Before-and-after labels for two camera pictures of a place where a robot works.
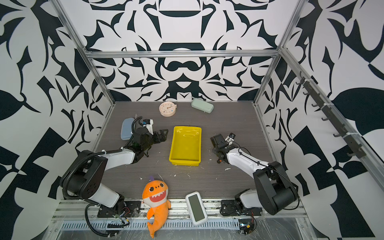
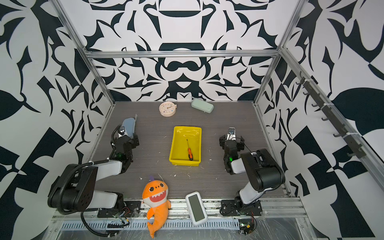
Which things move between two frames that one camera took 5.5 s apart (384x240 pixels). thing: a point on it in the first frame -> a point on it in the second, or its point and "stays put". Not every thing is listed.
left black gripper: (163, 138) -> (133, 141)
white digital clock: (198, 213) stays put
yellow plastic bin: (186, 149) stays put
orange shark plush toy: (155, 194) stays put
